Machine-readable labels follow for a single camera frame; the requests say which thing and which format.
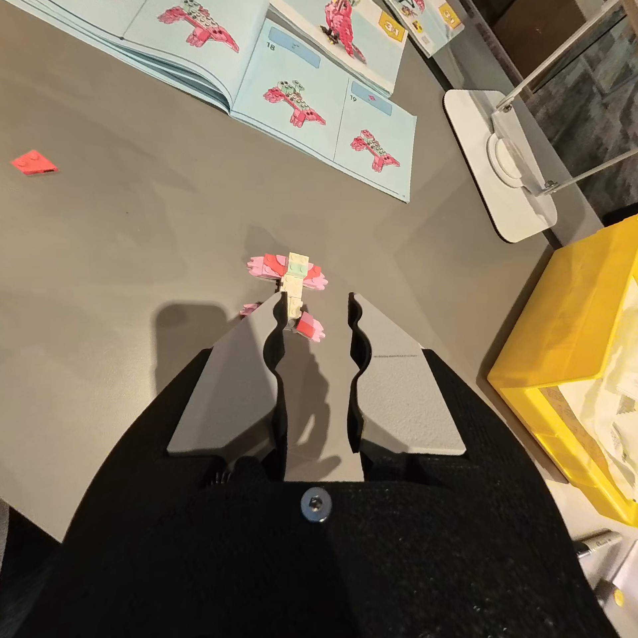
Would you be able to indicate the red wedge toy brick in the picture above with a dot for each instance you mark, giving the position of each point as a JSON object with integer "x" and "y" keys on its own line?
{"x": 32, "y": 163}

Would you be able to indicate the open instruction booklet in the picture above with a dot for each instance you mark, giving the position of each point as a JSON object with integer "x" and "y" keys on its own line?
{"x": 319, "y": 149}

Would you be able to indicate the thin closed instruction booklet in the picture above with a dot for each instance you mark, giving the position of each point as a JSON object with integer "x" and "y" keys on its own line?
{"x": 433, "y": 30}

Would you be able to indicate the pile of clear plastic bags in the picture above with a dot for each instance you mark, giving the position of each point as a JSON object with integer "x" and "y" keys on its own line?
{"x": 618, "y": 398}

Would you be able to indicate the yellow bin with plastic bags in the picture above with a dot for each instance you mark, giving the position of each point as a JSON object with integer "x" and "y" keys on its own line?
{"x": 563, "y": 309}

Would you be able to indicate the wooden book stand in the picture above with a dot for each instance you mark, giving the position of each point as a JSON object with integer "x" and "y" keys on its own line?
{"x": 473, "y": 149}

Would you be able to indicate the grey marker pen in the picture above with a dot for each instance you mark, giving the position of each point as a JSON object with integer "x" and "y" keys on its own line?
{"x": 598, "y": 544}

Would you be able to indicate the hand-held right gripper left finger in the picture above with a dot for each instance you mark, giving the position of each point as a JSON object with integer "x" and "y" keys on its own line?
{"x": 224, "y": 398}

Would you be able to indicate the grey desk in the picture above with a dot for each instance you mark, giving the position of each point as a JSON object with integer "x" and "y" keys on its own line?
{"x": 124, "y": 249}

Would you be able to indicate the pink toy brick bird model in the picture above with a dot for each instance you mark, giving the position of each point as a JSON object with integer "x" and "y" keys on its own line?
{"x": 294, "y": 279}

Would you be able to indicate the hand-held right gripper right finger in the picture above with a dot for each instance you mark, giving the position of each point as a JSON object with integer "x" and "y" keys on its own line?
{"x": 408, "y": 398}

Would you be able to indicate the closed parrot instruction booklet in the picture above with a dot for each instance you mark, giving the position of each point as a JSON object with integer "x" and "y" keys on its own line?
{"x": 294, "y": 15}

